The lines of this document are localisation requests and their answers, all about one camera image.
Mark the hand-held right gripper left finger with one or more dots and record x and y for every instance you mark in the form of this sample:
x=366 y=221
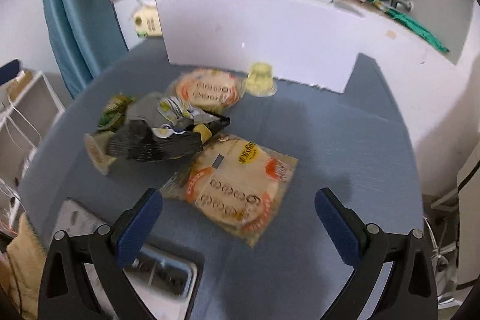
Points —
x=137 y=230

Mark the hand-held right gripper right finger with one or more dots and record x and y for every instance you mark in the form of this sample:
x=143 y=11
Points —
x=337 y=230

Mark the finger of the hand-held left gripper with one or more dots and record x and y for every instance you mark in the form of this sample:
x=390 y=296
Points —
x=9 y=70

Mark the small jelly cup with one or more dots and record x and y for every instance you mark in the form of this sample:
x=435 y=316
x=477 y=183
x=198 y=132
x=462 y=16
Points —
x=98 y=155
x=260 y=78

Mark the black snack packet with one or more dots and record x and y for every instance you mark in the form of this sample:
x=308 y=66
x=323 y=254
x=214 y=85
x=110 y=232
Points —
x=157 y=145

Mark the clear round cracker packet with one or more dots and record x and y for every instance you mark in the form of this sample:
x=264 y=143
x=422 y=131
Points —
x=206 y=89
x=236 y=188

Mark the small green snack packet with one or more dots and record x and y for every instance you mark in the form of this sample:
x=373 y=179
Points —
x=114 y=112

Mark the white cardboard box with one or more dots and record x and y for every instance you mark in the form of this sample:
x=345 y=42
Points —
x=262 y=35

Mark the white shelf unit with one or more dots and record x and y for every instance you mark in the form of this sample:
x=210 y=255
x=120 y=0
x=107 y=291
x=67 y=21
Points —
x=26 y=110

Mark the phone with cartoon case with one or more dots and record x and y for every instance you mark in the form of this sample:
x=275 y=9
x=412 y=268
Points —
x=165 y=267

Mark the blue curtain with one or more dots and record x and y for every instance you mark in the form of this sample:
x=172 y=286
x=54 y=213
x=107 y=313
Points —
x=75 y=5

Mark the beige fleece cloth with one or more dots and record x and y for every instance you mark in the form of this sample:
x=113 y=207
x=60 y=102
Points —
x=22 y=260

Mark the yellow tissue pack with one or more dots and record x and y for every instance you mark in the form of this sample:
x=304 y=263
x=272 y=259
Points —
x=146 y=22

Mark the green plastic packet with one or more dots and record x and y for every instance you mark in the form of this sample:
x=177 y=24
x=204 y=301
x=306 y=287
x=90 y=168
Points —
x=416 y=28

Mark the white green packet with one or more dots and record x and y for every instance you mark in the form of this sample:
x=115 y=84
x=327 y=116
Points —
x=379 y=3

